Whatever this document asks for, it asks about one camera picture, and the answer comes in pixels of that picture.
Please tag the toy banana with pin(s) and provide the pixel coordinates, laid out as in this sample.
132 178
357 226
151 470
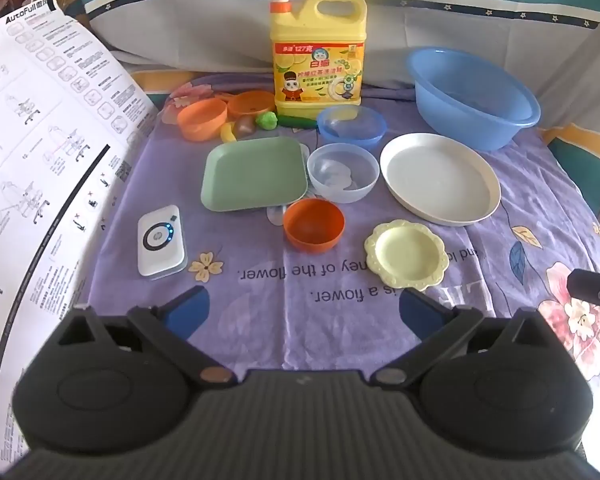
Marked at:
227 133

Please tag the white printed instruction sheet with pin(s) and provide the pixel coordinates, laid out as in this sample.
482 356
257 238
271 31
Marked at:
40 135

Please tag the clear plastic bowl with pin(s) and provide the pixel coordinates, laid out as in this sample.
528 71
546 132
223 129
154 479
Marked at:
342 182

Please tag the toy cucumber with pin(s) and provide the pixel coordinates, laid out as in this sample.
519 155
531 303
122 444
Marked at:
296 121

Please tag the large blue plastic basin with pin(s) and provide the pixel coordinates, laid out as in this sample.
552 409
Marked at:
460 120

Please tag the small blue translucent bowl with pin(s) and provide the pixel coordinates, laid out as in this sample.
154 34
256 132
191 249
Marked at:
350 129

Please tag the teal yellow bedsheet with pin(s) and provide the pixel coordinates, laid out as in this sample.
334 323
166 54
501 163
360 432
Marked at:
580 160

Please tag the green toy vegetable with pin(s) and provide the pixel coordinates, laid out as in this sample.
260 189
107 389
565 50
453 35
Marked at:
267 121

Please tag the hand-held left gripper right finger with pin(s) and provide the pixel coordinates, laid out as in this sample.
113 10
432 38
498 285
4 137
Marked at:
422 312

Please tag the yellow detergent pump bottle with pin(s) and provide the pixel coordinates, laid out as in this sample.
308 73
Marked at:
320 60

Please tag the white oval plate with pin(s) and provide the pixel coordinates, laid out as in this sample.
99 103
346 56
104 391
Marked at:
435 175

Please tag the brown toy fruit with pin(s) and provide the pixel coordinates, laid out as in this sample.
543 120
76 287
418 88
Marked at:
245 126

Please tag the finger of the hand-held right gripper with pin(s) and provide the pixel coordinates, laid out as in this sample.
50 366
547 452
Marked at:
595 294

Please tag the shallow orange bowl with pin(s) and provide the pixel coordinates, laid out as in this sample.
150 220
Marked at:
250 105

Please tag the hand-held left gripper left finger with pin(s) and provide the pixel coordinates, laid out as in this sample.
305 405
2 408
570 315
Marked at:
182 310

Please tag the deep orange bowl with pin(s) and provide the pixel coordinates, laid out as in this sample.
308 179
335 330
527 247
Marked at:
312 240

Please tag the purple floral printed cloth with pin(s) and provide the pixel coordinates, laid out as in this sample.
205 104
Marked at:
290 300

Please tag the yellow flower-rimmed plate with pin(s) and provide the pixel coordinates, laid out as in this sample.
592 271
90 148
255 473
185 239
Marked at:
405 255

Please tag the teal grey star-striped pillow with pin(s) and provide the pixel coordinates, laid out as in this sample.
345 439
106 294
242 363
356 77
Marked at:
430 15

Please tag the green square plate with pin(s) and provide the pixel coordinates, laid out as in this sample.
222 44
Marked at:
252 175

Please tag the white power bank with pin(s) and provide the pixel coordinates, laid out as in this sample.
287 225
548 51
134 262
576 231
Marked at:
155 255

